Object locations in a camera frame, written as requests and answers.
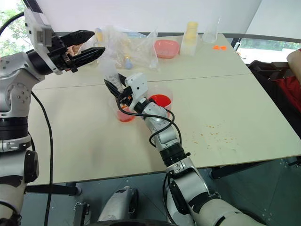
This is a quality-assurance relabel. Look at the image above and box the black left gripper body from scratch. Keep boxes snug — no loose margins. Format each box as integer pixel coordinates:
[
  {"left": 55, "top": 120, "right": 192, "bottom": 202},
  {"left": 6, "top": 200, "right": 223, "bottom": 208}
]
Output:
[{"left": 48, "top": 34, "right": 79, "bottom": 73}]

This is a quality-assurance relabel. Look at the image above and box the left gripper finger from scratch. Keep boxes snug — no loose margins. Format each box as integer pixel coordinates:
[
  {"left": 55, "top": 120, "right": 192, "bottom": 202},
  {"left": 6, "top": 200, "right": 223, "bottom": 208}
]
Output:
[
  {"left": 70, "top": 47, "right": 106, "bottom": 69},
  {"left": 60, "top": 30, "right": 95, "bottom": 47}
]

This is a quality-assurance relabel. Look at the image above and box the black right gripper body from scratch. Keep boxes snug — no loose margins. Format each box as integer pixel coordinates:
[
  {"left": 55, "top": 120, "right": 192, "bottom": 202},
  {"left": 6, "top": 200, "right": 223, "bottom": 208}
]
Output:
[{"left": 117, "top": 86, "right": 134, "bottom": 110}]

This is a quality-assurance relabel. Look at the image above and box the small clear cup red liquid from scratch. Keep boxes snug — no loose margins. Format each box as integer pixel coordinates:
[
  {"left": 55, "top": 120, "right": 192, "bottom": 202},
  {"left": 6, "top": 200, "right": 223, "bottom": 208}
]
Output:
[{"left": 112, "top": 93, "right": 137, "bottom": 123}]

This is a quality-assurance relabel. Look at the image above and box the large clear cup red liquid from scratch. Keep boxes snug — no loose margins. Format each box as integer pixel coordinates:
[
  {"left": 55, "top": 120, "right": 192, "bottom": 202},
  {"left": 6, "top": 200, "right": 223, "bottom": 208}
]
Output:
[{"left": 147, "top": 85, "right": 175, "bottom": 115}]

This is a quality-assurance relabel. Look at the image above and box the clear plastic cup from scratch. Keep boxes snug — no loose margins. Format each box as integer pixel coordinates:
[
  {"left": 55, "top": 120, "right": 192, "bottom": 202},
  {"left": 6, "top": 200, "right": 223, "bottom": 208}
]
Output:
[{"left": 202, "top": 17, "right": 222, "bottom": 44}]

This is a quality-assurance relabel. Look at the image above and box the small blue tipped bottle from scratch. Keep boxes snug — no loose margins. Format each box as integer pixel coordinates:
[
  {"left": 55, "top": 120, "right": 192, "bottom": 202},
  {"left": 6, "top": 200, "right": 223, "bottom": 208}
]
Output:
[{"left": 124, "top": 54, "right": 133, "bottom": 70}]

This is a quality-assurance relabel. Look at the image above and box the small yellow baby bottle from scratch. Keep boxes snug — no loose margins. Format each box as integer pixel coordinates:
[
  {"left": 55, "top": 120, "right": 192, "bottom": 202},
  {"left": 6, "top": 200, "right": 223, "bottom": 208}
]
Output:
[{"left": 94, "top": 27, "right": 105, "bottom": 43}]

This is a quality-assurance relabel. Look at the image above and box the clear plastic bag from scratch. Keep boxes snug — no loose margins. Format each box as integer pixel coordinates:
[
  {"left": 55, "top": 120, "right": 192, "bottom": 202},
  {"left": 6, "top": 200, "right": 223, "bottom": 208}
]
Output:
[
  {"left": 103, "top": 24, "right": 137, "bottom": 71},
  {"left": 135, "top": 29, "right": 162, "bottom": 73}
]

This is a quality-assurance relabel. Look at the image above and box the pink plastic bowl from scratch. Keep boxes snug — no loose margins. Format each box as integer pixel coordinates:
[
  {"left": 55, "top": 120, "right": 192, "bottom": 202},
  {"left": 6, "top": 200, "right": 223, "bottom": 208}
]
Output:
[{"left": 153, "top": 39, "right": 180, "bottom": 59}]

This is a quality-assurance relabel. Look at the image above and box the yellow capped clear bottle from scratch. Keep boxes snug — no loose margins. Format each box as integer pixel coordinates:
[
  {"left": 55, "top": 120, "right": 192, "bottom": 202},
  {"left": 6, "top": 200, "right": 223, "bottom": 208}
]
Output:
[{"left": 179, "top": 21, "right": 199, "bottom": 57}]

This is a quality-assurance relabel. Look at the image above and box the grey rounded robot leg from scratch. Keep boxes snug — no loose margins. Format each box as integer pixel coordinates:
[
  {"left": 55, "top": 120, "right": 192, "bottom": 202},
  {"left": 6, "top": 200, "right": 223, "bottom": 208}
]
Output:
[{"left": 97, "top": 186, "right": 139, "bottom": 223}]

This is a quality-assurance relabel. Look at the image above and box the black table crossbar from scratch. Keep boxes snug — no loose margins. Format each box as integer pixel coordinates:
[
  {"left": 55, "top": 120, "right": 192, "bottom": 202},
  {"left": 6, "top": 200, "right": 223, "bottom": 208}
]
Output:
[
  {"left": 210, "top": 158, "right": 301, "bottom": 180},
  {"left": 25, "top": 183, "right": 82, "bottom": 196}
]

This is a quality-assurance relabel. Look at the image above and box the black bag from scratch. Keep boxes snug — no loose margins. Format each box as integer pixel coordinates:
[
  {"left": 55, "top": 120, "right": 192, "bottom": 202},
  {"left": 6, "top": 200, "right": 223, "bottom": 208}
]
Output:
[{"left": 248, "top": 59, "right": 301, "bottom": 142}]

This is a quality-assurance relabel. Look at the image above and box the red cloth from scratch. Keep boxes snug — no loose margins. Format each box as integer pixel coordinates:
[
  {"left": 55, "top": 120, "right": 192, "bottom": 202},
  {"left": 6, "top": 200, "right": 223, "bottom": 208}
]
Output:
[{"left": 273, "top": 75, "right": 301, "bottom": 112}]

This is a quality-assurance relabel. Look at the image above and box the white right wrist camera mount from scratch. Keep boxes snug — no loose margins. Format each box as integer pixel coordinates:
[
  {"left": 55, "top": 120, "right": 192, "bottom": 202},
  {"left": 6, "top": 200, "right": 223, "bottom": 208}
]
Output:
[{"left": 124, "top": 72, "right": 149, "bottom": 107}]

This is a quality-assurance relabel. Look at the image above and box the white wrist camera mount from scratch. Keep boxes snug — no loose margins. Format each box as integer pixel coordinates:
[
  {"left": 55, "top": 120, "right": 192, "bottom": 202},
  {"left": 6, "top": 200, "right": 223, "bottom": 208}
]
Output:
[
  {"left": 124, "top": 72, "right": 149, "bottom": 107},
  {"left": 23, "top": 8, "right": 64, "bottom": 76}
]

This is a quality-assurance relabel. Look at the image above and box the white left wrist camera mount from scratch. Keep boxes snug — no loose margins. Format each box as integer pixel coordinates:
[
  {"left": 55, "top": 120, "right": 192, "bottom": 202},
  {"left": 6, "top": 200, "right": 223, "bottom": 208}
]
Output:
[{"left": 23, "top": 8, "right": 64, "bottom": 76}]

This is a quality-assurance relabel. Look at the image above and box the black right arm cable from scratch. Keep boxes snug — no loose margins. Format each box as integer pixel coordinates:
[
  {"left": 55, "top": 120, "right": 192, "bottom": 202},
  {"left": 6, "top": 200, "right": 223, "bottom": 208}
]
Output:
[{"left": 117, "top": 93, "right": 183, "bottom": 148}]

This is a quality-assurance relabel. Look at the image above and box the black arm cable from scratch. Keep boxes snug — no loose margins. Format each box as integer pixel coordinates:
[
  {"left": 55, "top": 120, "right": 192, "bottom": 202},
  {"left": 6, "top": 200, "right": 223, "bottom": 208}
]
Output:
[
  {"left": 117, "top": 93, "right": 183, "bottom": 148},
  {"left": 30, "top": 90, "right": 55, "bottom": 226}
]

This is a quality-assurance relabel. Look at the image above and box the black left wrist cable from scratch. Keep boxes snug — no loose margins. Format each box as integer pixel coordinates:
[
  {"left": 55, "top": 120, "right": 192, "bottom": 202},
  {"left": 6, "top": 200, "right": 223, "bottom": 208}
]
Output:
[{"left": 0, "top": 11, "right": 25, "bottom": 36}]

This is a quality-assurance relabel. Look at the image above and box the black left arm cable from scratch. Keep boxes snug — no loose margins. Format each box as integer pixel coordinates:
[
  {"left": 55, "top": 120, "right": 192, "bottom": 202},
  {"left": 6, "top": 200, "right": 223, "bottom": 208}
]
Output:
[{"left": 30, "top": 90, "right": 55, "bottom": 226}]

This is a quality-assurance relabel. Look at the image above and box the grey metal bracket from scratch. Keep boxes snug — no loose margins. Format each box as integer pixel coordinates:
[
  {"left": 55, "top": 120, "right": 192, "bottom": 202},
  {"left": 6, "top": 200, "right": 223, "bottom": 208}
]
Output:
[{"left": 73, "top": 202, "right": 91, "bottom": 226}]

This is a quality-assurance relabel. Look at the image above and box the black window frame rail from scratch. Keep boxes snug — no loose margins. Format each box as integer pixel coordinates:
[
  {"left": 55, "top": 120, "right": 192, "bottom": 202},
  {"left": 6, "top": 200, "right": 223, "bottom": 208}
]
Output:
[{"left": 223, "top": 32, "right": 301, "bottom": 45}]

